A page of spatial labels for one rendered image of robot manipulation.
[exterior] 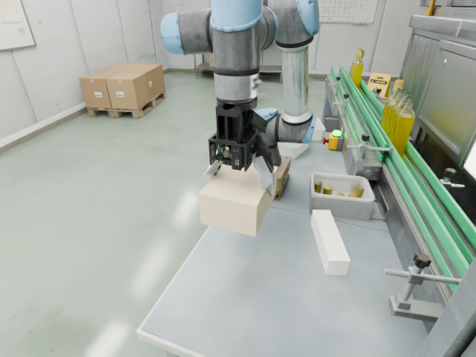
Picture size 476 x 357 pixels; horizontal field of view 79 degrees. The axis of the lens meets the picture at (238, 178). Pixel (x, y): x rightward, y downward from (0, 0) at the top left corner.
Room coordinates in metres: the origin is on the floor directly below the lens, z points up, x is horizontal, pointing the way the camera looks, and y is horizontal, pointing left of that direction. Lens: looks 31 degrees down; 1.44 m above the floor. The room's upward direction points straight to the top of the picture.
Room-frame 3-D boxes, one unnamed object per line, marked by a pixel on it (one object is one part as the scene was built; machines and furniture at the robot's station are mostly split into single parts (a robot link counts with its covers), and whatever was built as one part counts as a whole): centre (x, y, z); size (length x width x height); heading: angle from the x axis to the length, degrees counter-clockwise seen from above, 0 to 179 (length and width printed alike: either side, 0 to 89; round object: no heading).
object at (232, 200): (0.52, -0.01, 1.09); 0.16 x 0.12 x 0.07; 160
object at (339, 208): (0.93, -0.43, 0.79); 0.27 x 0.17 x 0.08; 79
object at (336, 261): (0.70, -0.30, 0.78); 0.24 x 0.06 x 0.06; 179
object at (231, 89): (0.50, 0.00, 1.32); 0.08 x 0.08 x 0.05
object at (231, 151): (0.49, 0.00, 1.24); 0.09 x 0.08 x 0.12; 160
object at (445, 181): (0.76, -0.67, 0.94); 0.07 x 0.04 x 0.13; 79
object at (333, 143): (1.47, -0.54, 0.79); 0.07 x 0.07 x 0.07; 79
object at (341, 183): (0.94, -0.40, 0.80); 0.22 x 0.17 x 0.09; 79
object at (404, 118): (1.10, -0.66, 0.99); 0.06 x 0.06 x 0.21; 79
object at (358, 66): (2.20, -0.88, 1.02); 0.06 x 0.06 x 0.28; 79
